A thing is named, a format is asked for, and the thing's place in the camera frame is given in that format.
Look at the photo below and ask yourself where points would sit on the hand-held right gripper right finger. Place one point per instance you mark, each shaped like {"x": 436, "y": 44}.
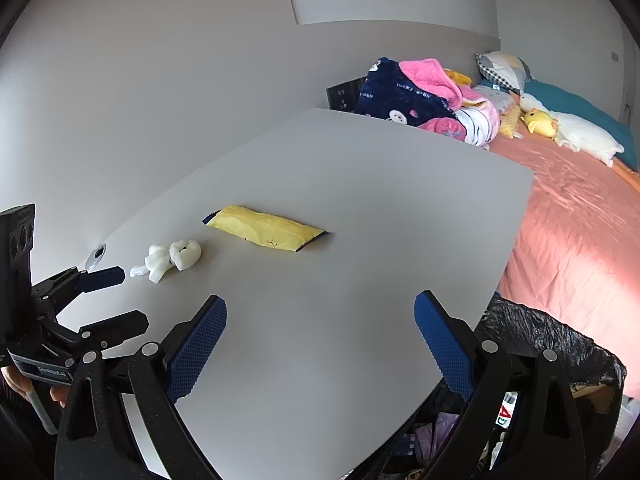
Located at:
{"x": 445, "y": 345}

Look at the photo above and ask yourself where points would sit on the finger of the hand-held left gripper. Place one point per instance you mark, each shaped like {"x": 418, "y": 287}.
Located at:
{"x": 102, "y": 278}
{"x": 115, "y": 327}

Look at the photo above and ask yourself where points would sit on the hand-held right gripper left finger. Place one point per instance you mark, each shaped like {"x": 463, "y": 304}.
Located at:
{"x": 197, "y": 350}

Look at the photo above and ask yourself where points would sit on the white tissue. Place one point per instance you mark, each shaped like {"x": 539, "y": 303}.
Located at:
{"x": 182, "y": 255}

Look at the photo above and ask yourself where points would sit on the purple plastic bag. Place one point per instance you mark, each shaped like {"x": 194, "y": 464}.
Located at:
{"x": 441, "y": 432}

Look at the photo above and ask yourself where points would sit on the white cardboard medicine box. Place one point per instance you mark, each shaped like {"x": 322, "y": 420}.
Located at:
{"x": 506, "y": 410}

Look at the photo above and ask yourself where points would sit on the cardboard bin with black liner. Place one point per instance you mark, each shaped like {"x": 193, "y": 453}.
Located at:
{"x": 550, "y": 330}

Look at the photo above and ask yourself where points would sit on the yellow snack packet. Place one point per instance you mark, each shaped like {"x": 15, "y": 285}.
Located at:
{"x": 265, "y": 227}

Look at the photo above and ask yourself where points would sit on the person's left hand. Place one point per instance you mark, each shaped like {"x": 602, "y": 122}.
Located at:
{"x": 15, "y": 382}

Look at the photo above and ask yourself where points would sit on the bed with pink sheet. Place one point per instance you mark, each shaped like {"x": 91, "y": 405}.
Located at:
{"x": 575, "y": 220}

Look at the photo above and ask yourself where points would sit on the long yellow patterned pillow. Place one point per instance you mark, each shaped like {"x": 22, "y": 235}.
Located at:
{"x": 510, "y": 122}

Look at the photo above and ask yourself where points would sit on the yellow duck plush toy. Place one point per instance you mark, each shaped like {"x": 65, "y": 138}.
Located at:
{"x": 540, "y": 122}

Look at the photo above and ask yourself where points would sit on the white goose plush toy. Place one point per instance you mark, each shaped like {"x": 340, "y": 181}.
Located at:
{"x": 585, "y": 132}

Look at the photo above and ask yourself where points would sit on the navy cartoon fleece blanket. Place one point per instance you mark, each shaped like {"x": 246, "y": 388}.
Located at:
{"x": 390, "y": 95}

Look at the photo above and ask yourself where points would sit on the yellow fleece cloth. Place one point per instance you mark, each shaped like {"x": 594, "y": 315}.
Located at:
{"x": 459, "y": 77}

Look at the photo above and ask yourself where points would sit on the pink fleece garment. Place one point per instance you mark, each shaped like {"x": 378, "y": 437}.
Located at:
{"x": 427, "y": 77}

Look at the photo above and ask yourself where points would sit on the black socket panel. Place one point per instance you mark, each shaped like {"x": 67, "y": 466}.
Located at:
{"x": 345, "y": 95}

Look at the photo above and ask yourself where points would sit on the teal pillow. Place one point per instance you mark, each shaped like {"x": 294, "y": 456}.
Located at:
{"x": 590, "y": 110}

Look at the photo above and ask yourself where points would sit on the patchwork checked pillow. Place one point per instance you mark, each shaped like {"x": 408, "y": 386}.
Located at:
{"x": 502, "y": 70}

